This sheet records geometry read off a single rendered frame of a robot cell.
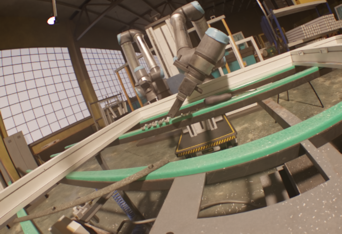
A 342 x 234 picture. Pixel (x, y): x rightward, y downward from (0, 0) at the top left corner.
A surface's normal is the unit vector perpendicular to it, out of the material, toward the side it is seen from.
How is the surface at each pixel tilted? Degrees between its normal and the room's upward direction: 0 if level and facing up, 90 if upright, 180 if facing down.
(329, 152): 0
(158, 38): 90
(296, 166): 0
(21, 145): 90
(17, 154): 90
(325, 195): 0
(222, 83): 90
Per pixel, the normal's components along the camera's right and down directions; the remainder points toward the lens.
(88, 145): 0.87, -0.32
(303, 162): -0.39, -0.91
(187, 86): -0.25, 0.23
